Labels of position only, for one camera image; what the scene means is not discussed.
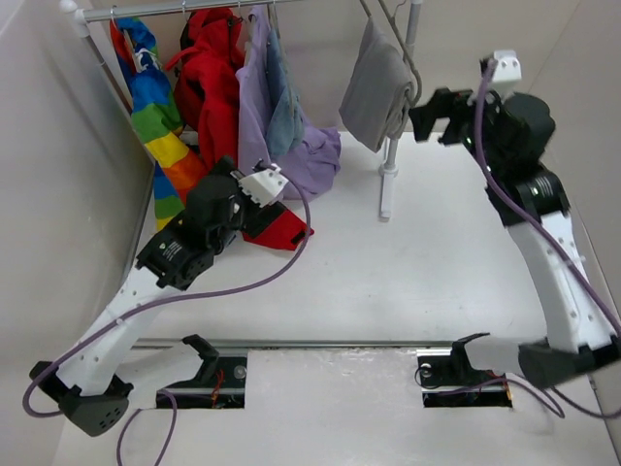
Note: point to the rainbow striped garment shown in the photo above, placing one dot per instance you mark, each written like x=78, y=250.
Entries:
x=155, y=118

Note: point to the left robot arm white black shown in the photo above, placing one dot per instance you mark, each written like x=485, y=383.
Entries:
x=92, y=384

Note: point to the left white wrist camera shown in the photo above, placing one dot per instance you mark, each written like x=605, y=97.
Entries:
x=265, y=186

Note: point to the grey hanger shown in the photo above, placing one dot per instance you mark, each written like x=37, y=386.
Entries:
x=384, y=74

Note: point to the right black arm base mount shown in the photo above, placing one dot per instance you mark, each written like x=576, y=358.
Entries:
x=445, y=385

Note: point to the red jacket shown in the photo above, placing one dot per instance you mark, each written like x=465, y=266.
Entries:
x=207, y=95

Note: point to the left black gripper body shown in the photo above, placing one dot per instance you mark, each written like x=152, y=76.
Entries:
x=245, y=215

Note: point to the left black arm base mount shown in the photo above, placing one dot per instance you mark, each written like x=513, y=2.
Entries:
x=219, y=382

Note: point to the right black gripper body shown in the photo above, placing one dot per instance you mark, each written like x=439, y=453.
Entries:
x=495, y=154

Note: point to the grey trousers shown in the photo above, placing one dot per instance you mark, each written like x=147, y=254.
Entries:
x=371, y=127

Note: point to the white clothes rack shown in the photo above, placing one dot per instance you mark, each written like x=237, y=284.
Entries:
x=80, y=18

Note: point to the aluminium table rail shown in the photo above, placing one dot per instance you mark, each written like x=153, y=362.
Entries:
x=275, y=344

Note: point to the lilac shirt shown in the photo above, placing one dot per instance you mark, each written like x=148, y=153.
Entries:
x=314, y=164

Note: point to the blue denim shorts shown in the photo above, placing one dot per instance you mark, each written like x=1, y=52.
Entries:
x=286, y=128

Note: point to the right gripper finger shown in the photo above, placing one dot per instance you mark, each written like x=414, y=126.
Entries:
x=443, y=104
x=457, y=132

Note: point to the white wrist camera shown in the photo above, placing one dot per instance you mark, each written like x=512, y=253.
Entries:
x=507, y=74
x=265, y=186

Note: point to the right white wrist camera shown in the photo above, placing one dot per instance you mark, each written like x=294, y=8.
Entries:
x=507, y=74

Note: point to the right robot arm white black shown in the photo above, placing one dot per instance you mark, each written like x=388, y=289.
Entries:
x=581, y=337

